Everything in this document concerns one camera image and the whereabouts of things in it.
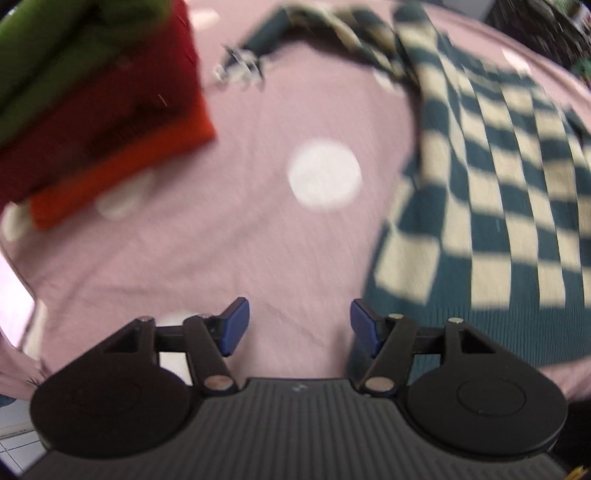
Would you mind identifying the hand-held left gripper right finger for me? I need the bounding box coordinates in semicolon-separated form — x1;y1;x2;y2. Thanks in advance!
349;298;500;398

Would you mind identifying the dark red folded garment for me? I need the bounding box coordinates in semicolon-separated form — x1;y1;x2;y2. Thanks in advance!
0;0;206;205

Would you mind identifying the small grey white object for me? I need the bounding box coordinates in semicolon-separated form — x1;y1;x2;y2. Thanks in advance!
213;44;267;91

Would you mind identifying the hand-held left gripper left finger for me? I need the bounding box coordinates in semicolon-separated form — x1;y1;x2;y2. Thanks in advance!
102;297;251;396

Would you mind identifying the orange folded garment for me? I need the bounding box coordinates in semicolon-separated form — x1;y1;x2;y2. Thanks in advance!
30;99;218;232

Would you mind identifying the dark background clutter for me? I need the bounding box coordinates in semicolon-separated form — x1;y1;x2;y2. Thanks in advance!
488;0;591;89

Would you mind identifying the green folded garment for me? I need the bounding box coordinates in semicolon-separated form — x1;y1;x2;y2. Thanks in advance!
0;0;172;145

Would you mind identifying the pink polka dot bedsheet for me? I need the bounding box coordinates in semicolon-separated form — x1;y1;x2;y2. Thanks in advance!
0;0;591;416

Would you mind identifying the teal cream checkered sweater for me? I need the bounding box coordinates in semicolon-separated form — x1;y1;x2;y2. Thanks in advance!
225;0;591;398

